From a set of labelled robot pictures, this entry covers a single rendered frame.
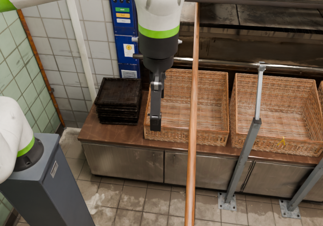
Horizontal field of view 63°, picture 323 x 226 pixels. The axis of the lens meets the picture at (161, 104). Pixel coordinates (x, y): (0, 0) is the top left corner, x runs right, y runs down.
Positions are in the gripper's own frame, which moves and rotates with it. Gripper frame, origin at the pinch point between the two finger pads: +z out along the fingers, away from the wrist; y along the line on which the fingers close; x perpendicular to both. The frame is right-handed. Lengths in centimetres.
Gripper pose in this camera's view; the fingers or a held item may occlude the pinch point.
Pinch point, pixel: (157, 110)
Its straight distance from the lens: 77.0
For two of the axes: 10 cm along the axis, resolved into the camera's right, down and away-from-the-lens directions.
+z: -0.2, 7.2, 6.9
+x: 10.0, 0.6, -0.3
